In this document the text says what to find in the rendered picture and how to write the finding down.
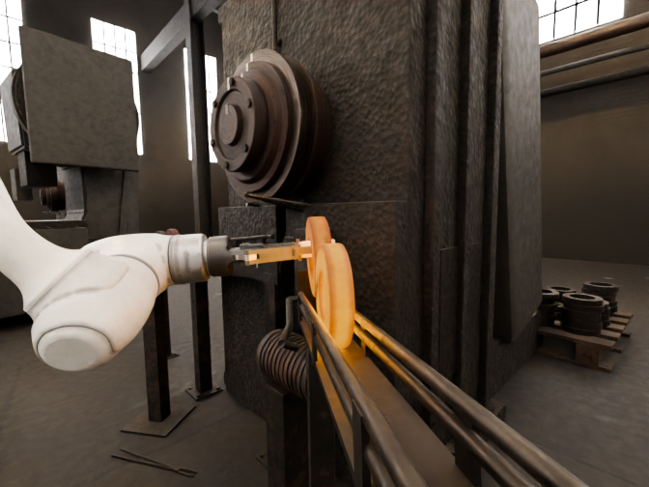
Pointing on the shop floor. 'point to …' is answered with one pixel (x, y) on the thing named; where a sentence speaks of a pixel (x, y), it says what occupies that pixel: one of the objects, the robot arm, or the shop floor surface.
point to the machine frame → (387, 182)
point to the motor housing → (285, 410)
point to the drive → (518, 196)
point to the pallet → (583, 323)
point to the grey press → (74, 131)
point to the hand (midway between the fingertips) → (317, 247)
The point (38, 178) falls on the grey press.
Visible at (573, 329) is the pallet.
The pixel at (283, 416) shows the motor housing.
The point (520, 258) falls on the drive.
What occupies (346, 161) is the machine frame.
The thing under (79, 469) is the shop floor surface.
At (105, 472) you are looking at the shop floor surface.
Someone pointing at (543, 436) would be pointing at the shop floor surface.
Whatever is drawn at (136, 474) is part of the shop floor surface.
